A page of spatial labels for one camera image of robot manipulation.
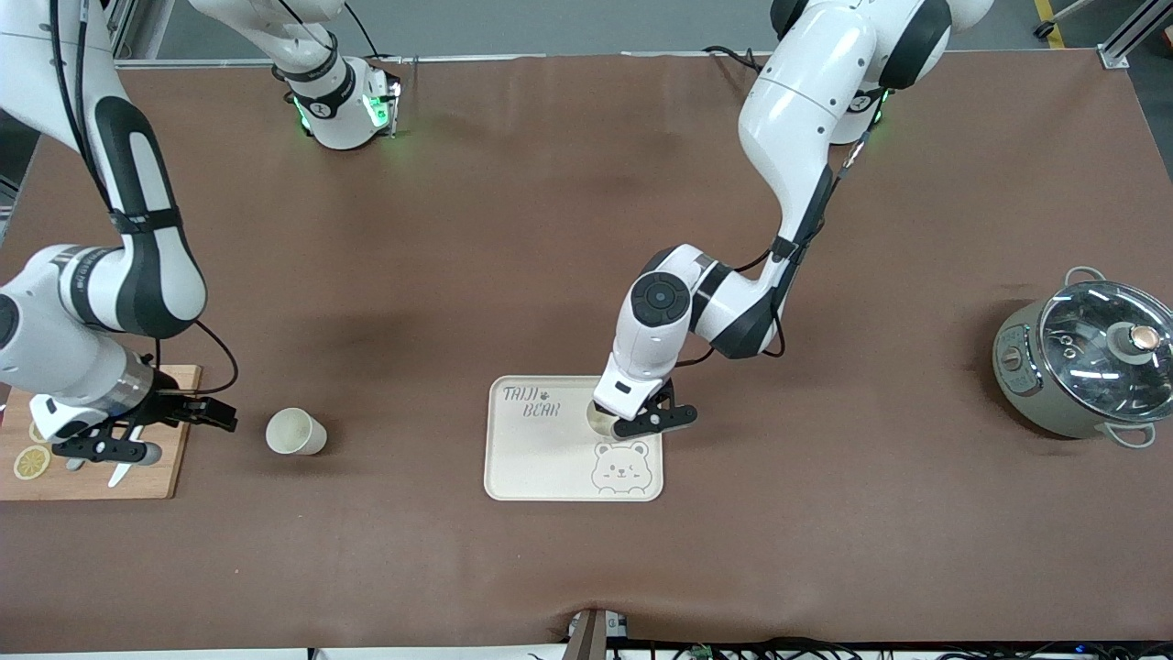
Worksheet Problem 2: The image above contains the white plastic cup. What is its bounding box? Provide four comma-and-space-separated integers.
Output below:
265, 407, 328, 457
586, 401, 635, 437

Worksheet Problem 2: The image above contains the beige bear print tray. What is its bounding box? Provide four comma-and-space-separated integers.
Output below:
483, 375, 664, 503

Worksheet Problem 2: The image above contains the bamboo cutting board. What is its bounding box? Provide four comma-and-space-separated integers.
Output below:
0, 365, 203, 501

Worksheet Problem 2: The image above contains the brown table cover mat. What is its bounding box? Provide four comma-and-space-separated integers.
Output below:
0, 50, 1173, 654

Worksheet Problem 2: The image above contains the grey electric cooking pot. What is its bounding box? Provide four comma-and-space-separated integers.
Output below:
992, 266, 1173, 450

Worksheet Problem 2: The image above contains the glass pot lid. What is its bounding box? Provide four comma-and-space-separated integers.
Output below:
1038, 280, 1173, 423

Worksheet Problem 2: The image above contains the grey stand leg with caster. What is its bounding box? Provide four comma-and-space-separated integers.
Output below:
1034, 0, 1096, 39

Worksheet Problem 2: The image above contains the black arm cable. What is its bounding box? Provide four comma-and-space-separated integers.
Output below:
50, 0, 239, 397
678, 137, 870, 368

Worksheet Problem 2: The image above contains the black base cable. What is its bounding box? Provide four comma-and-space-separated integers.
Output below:
702, 44, 763, 74
344, 0, 382, 61

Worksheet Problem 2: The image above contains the aluminium frame profile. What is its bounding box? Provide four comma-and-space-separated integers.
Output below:
1100, 0, 1173, 70
108, 0, 175, 63

